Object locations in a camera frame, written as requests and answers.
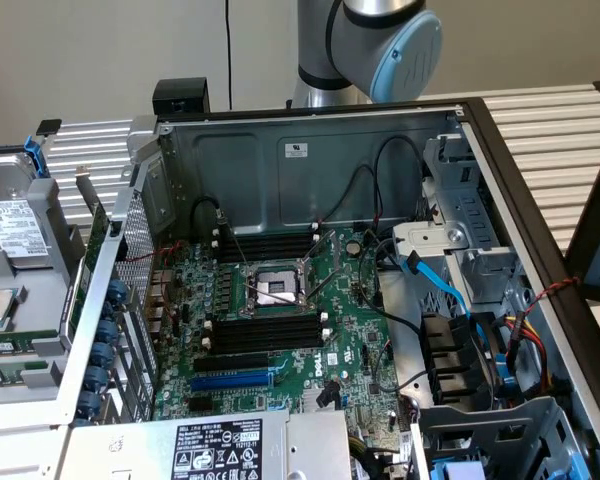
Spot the black and red wire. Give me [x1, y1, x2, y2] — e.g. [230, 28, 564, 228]
[319, 164, 381, 226]

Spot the white latch RAM slot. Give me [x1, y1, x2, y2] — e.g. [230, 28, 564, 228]
[202, 310, 330, 340]
[209, 233, 322, 254]
[199, 327, 331, 358]
[209, 223, 321, 240]

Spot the blue expansion slot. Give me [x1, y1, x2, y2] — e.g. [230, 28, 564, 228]
[189, 372, 275, 395]

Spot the black box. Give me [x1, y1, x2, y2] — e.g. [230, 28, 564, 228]
[152, 77, 211, 115]

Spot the grey metal PC case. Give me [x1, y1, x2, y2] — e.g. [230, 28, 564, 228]
[59, 97, 600, 480]

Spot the blue plastic disk rail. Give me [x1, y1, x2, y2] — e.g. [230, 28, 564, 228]
[22, 133, 49, 179]

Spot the silver chipset heatsink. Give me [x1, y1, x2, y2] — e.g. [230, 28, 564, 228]
[302, 388, 342, 412]

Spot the short black wire loop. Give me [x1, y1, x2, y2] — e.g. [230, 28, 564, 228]
[192, 196, 226, 236]

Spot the green graphics card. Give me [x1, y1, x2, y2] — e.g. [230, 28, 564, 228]
[57, 164, 112, 351]

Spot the white sticker label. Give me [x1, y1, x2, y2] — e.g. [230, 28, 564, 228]
[278, 140, 311, 160]

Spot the black plastic fan duct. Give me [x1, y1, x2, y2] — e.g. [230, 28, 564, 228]
[418, 308, 506, 407]

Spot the red black twisted wire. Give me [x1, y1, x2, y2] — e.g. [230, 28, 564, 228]
[522, 277, 581, 321]
[129, 239, 189, 267]

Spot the grey parts rack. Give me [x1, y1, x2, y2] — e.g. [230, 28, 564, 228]
[0, 149, 89, 404]

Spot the silver disk bay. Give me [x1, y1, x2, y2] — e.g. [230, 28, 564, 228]
[392, 133, 526, 321]

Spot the light blue plastic tab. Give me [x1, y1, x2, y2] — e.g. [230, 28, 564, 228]
[429, 458, 489, 480]

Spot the thick black wire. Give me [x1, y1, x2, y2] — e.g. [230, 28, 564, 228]
[357, 227, 426, 336]

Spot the long black expansion slot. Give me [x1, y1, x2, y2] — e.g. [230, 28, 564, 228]
[193, 352, 271, 376]

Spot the CPU socket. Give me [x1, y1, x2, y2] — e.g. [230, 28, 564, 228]
[243, 266, 307, 315]

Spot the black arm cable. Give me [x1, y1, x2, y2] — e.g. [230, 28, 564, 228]
[325, 0, 349, 71]

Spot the long black wire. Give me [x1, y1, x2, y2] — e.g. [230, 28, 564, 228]
[372, 135, 429, 226]

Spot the grey power supply unit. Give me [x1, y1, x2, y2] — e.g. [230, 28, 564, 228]
[59, 408, 354, 480]

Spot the coloured power wire bundle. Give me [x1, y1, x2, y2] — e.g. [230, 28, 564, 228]
[502, 309, 556, 399]

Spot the thin black wall cable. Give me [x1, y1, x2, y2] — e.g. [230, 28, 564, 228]
[224, 0, 233, 112]

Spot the grey metal drive cage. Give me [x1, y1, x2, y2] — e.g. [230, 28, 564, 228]
[412, 394, 600, 480]

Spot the silver hard disk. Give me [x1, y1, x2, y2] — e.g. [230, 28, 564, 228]
[0, 153, 56, 271]

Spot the blue slot retainer clip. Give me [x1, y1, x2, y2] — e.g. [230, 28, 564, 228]
[77, 389, 104, 419]
[97, 319, 121, 346]
[85, 365, 110, 394]
[104, 277, 129, 311]
[90, 342, 115, 369]

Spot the short black expansion slot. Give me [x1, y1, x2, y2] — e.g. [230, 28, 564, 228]
[187, 396, 219, 414]

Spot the blue SATA wire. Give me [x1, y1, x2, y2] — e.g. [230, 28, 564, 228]
[402, 251, 491, 361]

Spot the green Dell motherboard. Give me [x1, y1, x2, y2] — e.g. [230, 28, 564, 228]
[152, 227, 416, 441]

